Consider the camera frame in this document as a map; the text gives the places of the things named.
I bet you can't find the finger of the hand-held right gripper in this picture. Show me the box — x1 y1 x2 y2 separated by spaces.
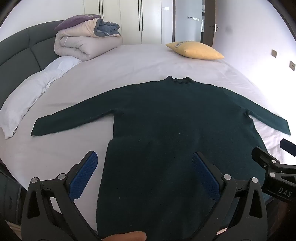
252 146 281 173
280 138 296 158

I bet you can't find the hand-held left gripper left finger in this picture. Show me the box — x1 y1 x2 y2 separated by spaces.
21 151 102 241

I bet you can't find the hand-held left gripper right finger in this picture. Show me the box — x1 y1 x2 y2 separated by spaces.
192 152 269 241

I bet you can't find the dark green sweater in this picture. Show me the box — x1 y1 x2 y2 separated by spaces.
31 76 291 241

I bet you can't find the person's left hand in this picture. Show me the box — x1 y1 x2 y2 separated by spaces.
102 232 147 241

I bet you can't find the white pillow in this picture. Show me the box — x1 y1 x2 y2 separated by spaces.
0 56 82 139

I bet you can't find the bed with white sheet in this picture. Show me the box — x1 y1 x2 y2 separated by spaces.
0 43 296 193

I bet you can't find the yellow pillow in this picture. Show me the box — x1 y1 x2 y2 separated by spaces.
165 41 225 60

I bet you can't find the folded beige duvet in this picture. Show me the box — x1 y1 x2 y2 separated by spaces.
54 18 123 62

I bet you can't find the dark green padded headboard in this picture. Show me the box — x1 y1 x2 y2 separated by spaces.
0 20 68 112

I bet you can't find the blue grey blanket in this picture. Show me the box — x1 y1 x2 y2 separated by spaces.
96 19 122 37

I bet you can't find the dark framed door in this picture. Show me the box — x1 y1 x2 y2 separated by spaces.
201 0 220 47

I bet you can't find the purple pillow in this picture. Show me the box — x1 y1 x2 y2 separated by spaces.
54 14 102 31

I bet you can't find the white wardrobe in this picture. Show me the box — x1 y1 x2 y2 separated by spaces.
83 0 176 45

